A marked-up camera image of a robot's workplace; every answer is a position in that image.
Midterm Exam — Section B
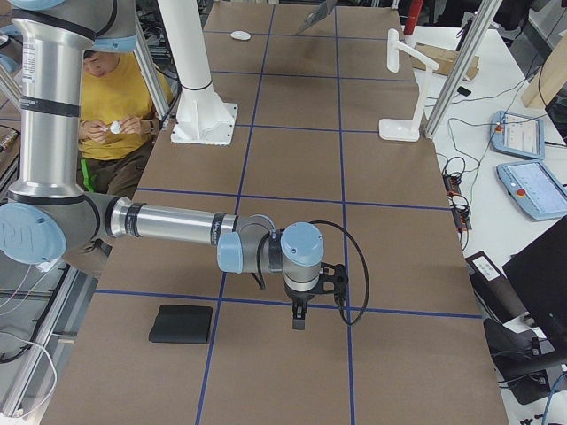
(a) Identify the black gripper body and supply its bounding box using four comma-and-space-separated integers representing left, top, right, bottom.
284, 283, 318, 305

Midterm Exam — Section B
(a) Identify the black mouse pad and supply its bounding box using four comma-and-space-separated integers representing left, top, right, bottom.
148, 305, 213, 344

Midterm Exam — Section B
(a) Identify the grey laptop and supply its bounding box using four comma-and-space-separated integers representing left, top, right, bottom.
296, 0, 338, 35

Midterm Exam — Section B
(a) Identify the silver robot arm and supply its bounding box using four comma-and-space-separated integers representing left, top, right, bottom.
1, 1, 324, 329

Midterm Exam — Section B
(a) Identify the white desk lamp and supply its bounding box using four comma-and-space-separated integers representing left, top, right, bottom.
377, 28, 439, 143

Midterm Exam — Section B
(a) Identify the white computer mouse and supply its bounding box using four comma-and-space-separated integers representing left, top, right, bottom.
230, 30, 252, 41

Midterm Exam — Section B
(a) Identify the black monitor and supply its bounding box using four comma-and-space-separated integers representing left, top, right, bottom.
503, 218, 566, 346

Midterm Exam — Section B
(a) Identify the person in yellow shirt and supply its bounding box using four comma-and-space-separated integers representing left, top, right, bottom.
77, 50, 160, 198

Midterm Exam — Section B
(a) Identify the small black square puck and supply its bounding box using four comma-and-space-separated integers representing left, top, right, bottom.
457, 87, 471, 97

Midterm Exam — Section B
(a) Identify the lower blue teach pendant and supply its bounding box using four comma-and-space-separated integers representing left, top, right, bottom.
496, 159, 566, 220

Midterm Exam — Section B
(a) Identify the blue teach pendant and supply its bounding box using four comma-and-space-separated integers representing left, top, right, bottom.
489, 110, 545, 159
496, 159, 566, 220

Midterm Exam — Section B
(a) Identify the upper blue teach pendant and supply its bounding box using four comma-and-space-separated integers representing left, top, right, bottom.
489, 110, 545, 159

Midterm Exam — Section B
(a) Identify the cardboard box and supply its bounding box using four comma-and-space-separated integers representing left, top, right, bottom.
415, 43, 479, 81

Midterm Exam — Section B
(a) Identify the red cylinder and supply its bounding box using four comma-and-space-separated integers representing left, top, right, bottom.
403, 0, 423, 35

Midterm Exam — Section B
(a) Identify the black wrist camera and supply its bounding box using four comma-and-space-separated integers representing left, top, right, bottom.
318, 263, 348, 306

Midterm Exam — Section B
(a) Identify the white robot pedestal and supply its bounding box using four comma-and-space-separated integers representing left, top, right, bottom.
159, 0, 238, 146

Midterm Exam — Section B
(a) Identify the aluminium frame post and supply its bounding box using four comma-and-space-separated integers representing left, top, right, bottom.
424, 0, 502, 139

